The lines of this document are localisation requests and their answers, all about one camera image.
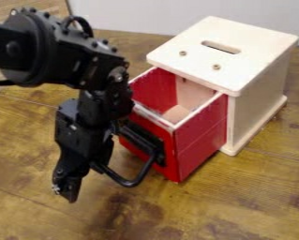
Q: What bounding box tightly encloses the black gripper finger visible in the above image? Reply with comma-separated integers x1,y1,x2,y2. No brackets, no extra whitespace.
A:
92,139,113,173
51,176,81,203

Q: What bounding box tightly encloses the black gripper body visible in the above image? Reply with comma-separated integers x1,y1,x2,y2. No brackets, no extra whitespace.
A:
52,98,111,179

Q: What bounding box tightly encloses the black metal drawer handle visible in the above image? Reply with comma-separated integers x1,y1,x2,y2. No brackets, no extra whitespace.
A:
97,120,168,188

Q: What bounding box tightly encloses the red drawer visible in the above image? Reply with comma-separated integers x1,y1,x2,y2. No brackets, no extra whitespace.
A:
129,67,228,183

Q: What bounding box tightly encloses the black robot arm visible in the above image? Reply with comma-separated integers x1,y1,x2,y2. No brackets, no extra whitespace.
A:
0,7,133,203

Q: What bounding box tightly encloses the white wooden box cabinet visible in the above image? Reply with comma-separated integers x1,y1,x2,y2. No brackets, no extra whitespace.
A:
147,16,298,156

